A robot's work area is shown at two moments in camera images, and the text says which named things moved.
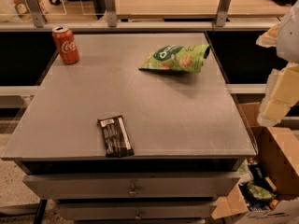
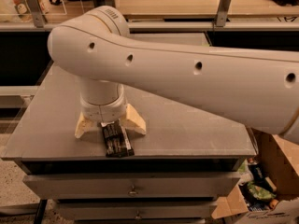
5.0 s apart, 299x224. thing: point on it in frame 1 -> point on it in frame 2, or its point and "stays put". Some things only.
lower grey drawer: (142, 211) stays put
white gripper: (290, 37) -> (103, 113)
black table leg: (40, 211) stays put
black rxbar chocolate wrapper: (116, 138) stays put
